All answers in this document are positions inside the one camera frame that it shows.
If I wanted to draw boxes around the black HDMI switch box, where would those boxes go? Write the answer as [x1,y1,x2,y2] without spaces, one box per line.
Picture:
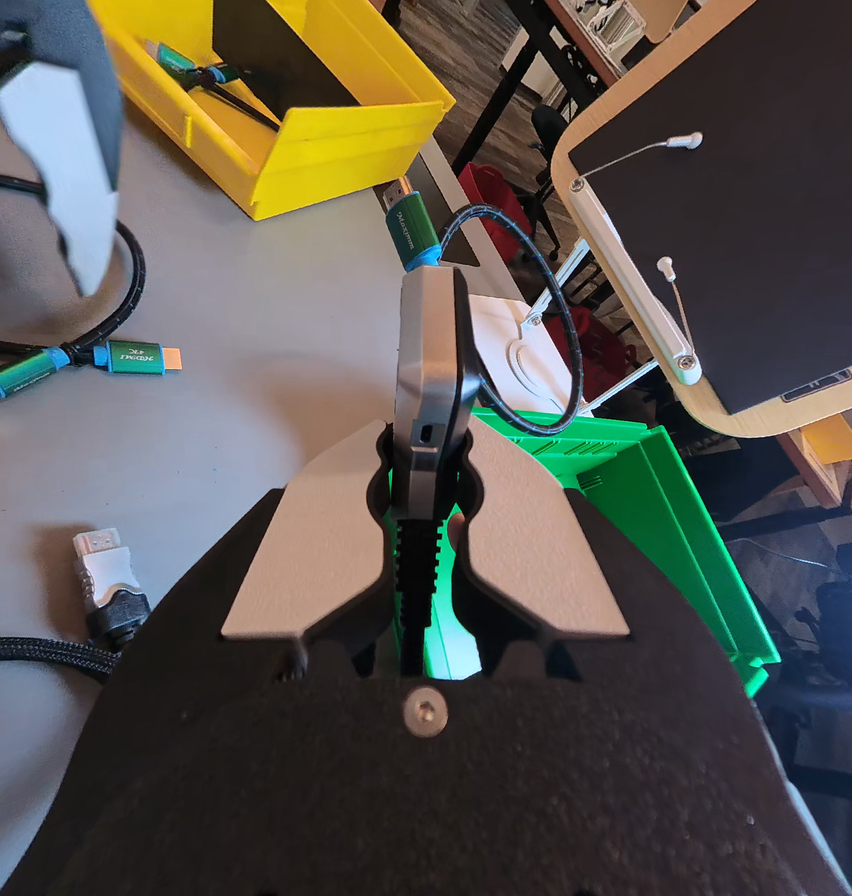
[394,265,484,522]

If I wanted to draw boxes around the black panel with wooden rim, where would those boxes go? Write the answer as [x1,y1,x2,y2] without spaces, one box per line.
[551,0,852,439]

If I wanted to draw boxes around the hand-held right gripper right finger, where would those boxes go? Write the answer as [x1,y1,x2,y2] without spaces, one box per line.
[451,416,633,649]

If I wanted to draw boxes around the black office chair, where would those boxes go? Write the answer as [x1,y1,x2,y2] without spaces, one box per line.
[530,104,577,242]

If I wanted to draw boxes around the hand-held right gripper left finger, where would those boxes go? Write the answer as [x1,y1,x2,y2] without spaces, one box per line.
[222,423,397,649]

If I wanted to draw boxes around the black bin divider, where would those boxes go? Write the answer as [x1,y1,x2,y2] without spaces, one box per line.
[209,0,361,112]

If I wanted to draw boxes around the yellow plastic bin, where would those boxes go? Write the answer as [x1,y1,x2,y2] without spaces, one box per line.
[87,0,458,224]

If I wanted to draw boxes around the white tipped pin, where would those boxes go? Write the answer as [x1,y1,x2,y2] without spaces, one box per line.
[656,255,697,354]
[577,132,705,183]

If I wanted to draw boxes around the black braided cable silver plug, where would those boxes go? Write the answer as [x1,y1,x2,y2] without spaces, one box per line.
[0,511,451,683]

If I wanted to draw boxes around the green plastic bin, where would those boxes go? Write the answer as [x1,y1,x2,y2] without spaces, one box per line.
[423,412,782,698]

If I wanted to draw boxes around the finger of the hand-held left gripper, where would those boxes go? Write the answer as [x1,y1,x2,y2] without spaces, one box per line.
[0,59,121,298]

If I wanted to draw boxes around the red chair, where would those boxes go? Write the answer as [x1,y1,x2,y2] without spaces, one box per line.
[460,160,535,256]
[558,306,633,403]

